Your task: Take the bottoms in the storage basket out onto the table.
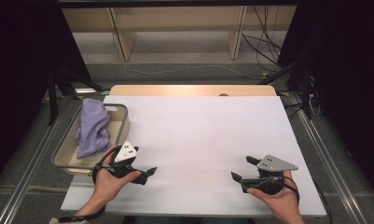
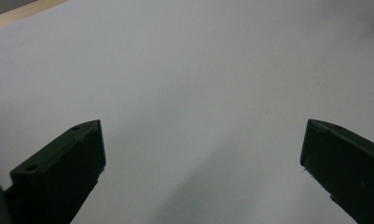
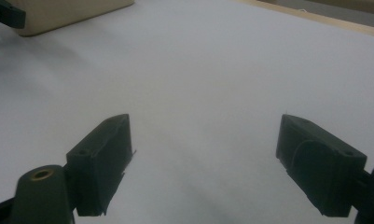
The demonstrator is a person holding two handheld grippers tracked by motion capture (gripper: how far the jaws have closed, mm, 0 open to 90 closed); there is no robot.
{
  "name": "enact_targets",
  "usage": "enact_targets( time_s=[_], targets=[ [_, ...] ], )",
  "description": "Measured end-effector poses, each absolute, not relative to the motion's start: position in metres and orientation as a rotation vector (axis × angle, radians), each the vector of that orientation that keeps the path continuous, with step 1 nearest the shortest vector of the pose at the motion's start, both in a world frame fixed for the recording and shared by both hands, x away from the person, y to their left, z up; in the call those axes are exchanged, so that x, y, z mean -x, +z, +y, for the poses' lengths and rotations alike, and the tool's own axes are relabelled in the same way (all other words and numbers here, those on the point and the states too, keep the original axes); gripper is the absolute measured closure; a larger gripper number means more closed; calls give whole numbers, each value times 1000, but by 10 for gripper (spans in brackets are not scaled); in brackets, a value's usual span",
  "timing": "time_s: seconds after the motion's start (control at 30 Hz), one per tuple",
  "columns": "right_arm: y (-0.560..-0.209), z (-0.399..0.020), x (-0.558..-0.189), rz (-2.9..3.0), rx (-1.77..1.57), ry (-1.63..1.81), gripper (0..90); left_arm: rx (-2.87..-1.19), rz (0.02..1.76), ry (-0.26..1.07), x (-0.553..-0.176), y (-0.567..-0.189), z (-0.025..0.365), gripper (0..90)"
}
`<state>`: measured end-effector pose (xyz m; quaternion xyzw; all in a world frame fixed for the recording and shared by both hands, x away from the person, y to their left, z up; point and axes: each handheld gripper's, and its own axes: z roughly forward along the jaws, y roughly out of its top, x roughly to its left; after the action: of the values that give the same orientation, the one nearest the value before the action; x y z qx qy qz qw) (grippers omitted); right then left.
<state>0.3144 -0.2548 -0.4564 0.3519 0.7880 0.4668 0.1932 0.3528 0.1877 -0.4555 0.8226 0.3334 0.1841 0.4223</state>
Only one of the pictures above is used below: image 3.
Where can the beige storage bin grey rim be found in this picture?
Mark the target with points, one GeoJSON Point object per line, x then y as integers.
{"type": "Point", "coordinates": [66, 12]}

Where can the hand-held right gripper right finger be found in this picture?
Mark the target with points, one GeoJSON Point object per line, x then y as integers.
{"type": "Point", "coordinates": [318, 165]}

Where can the light wooden table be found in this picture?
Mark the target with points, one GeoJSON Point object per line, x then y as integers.
{"type": "Point", "coordinates": [330, 21]}

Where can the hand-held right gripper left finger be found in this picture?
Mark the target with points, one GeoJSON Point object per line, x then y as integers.
{"type": "Point", "coordinates": [97, 161]}

